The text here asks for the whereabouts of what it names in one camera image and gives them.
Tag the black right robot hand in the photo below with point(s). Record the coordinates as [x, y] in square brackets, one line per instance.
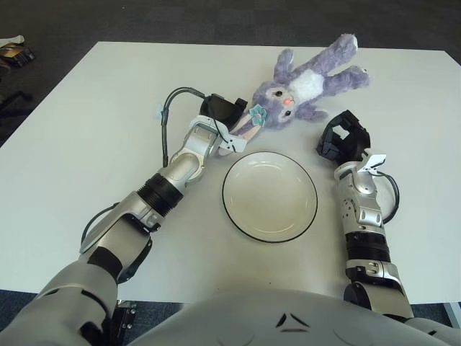
[353, 144]

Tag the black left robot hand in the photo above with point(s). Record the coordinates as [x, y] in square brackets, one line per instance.
[219, 108]

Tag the purple plush bunny doll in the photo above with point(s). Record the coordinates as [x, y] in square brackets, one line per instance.
[277, 101]

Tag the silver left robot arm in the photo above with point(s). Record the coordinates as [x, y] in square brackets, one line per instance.
[187, 169]

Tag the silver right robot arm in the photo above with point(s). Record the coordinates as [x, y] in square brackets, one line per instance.
[360, 209]

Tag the white plate with black rim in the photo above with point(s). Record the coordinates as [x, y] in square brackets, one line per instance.
[270, 198]

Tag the white table leg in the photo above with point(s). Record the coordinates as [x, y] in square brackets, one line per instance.
[454, 313]

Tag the grey robot torso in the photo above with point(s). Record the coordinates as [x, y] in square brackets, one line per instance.
[252, 320]

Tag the black office chair base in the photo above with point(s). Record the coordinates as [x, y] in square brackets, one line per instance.
[14, 97]

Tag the dark objects on floor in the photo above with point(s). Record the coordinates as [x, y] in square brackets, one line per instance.
[19, 54]

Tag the black table frame bracket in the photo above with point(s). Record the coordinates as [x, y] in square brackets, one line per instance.
[126, 313]

